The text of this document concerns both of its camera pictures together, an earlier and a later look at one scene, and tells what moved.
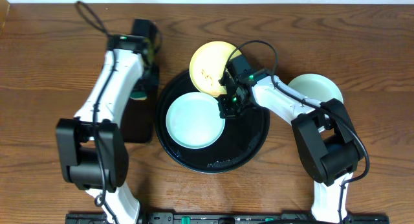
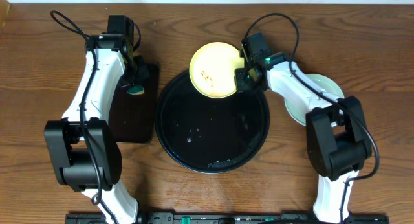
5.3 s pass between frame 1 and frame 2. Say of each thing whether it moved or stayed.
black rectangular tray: stayed
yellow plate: stayed
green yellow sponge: moved
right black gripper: moved
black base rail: stayed
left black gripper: moved
